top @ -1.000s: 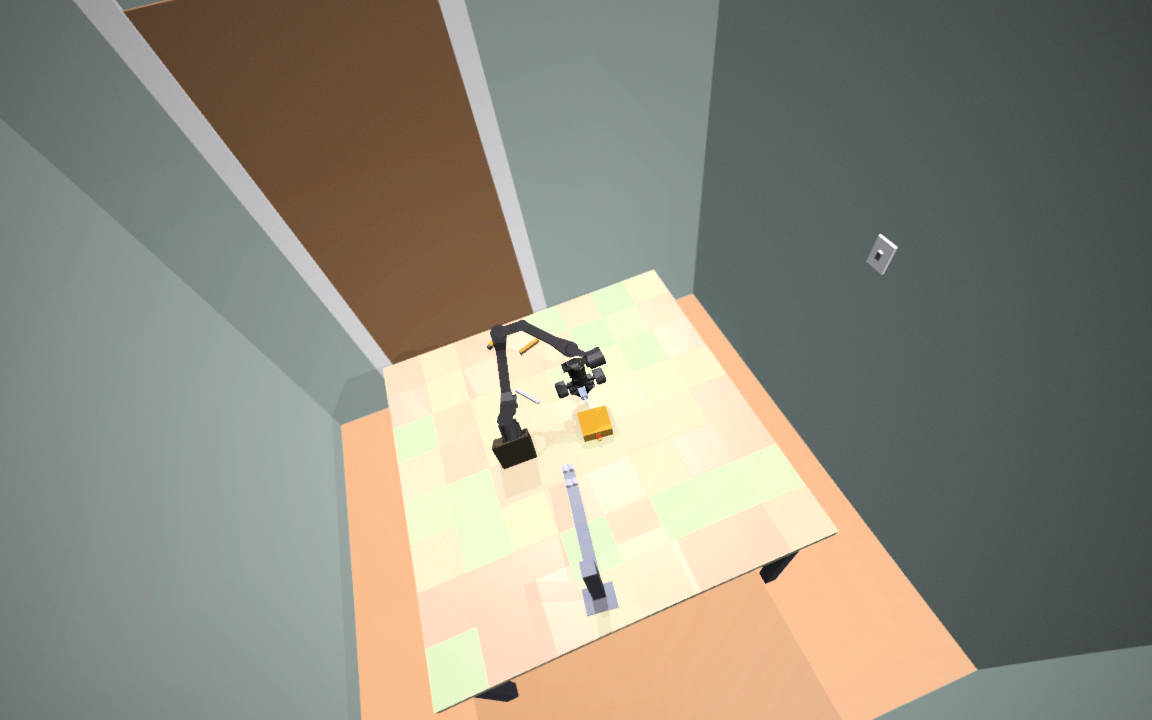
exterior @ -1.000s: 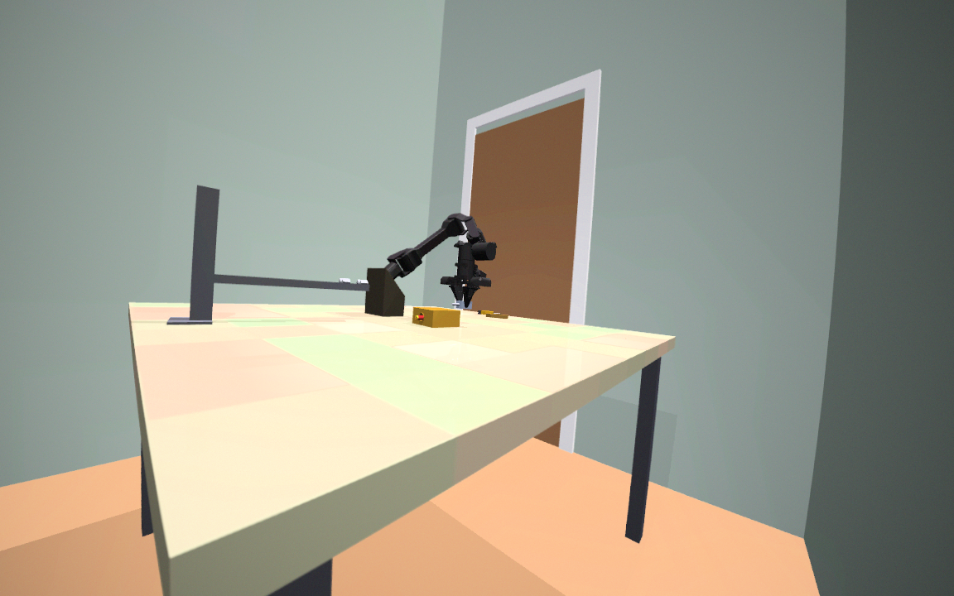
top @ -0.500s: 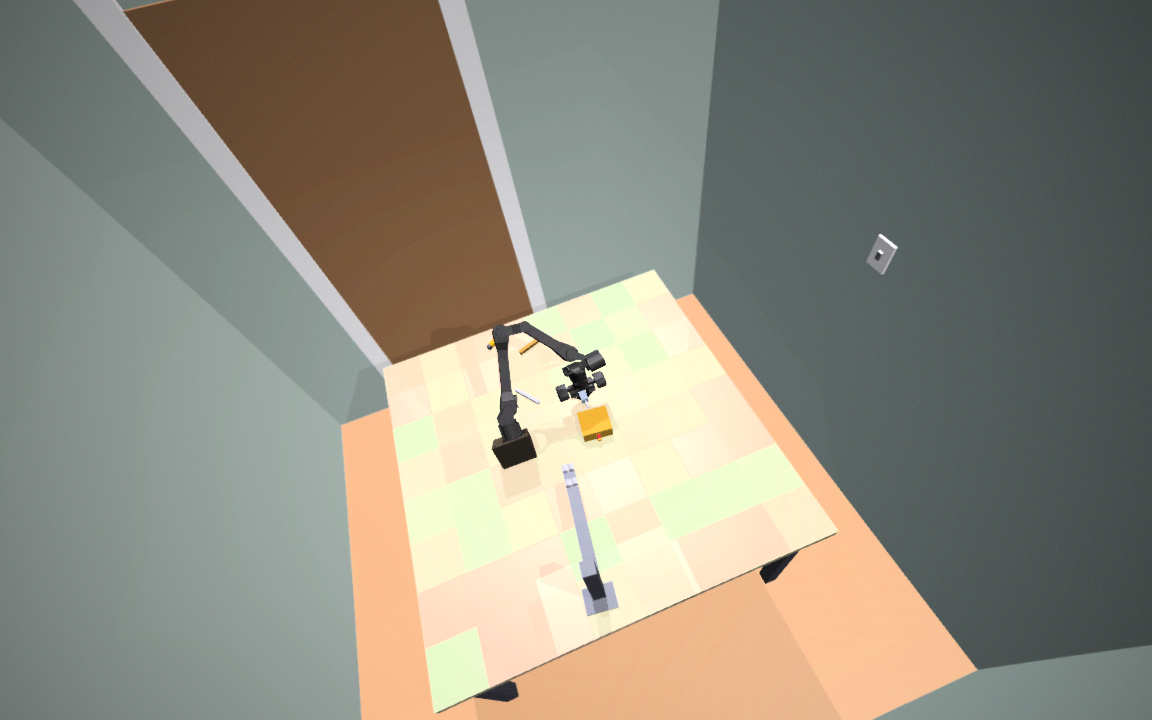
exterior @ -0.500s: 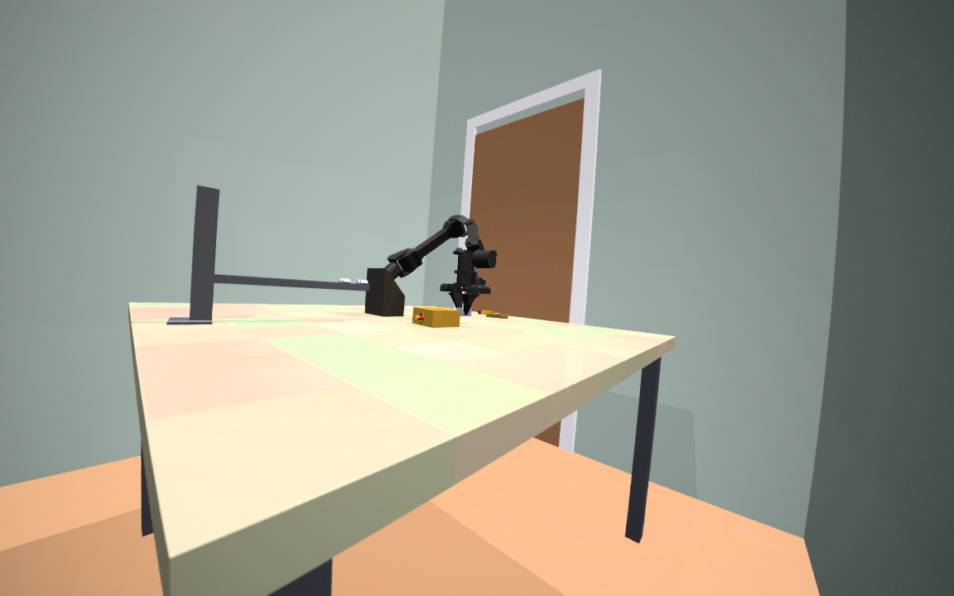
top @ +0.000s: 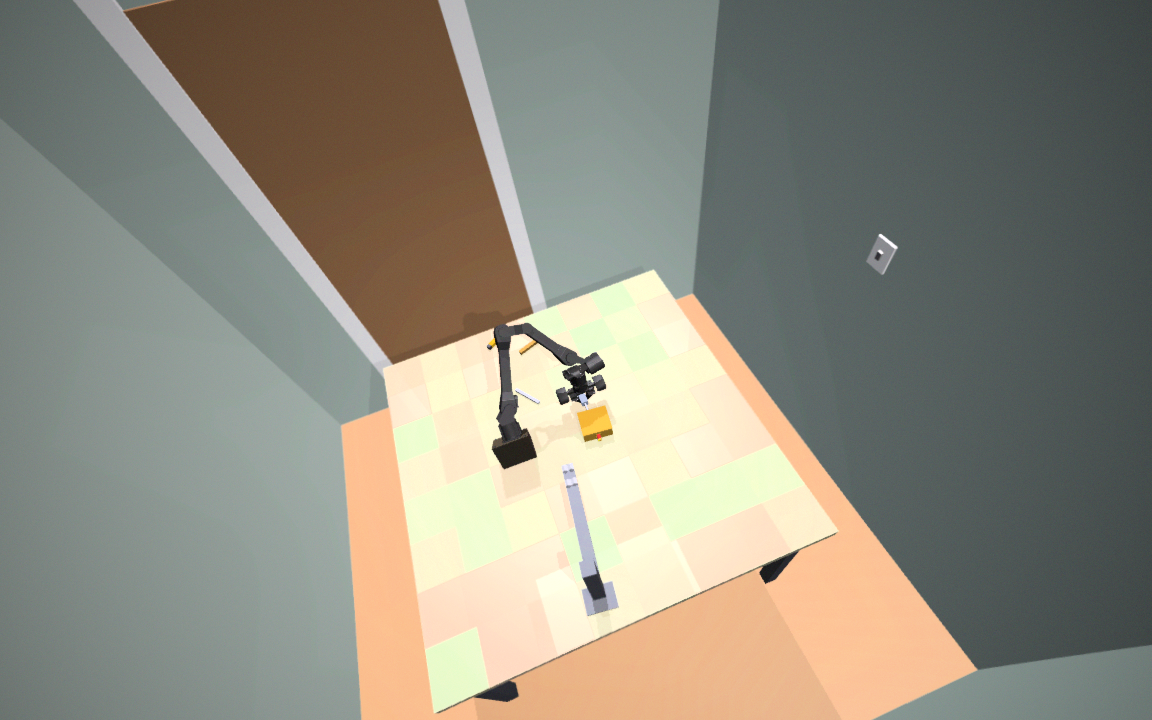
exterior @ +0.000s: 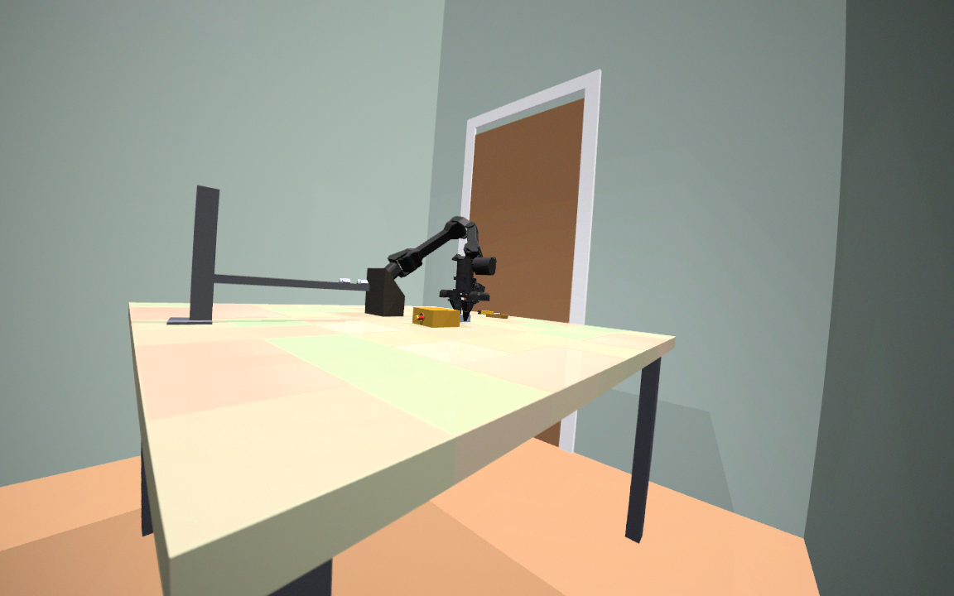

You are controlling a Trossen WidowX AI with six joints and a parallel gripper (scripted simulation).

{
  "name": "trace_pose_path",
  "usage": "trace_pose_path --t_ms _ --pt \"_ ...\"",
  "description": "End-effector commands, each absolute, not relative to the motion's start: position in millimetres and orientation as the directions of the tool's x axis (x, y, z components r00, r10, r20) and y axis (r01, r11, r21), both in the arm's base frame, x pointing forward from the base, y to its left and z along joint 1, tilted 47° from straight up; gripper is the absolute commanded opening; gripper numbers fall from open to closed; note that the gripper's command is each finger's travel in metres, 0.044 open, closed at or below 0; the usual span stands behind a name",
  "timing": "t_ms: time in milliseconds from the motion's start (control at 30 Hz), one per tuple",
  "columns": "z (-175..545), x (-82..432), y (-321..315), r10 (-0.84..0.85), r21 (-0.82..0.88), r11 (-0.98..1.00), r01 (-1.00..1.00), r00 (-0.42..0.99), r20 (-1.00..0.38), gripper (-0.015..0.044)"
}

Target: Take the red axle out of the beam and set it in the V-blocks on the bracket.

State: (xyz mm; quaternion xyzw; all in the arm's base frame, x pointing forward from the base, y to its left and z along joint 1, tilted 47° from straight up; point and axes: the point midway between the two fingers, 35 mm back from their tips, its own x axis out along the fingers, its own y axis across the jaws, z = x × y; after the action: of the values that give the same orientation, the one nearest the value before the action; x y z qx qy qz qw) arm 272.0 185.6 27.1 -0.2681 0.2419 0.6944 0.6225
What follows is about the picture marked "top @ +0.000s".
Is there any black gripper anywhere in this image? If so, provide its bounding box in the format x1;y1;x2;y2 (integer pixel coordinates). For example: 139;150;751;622
555;374;607;406

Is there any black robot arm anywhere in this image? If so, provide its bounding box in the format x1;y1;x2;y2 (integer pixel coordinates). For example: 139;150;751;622
493;323;605;444

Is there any yellow block with round hole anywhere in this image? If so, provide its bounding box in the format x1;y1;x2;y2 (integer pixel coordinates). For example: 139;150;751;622
577;406;613;442

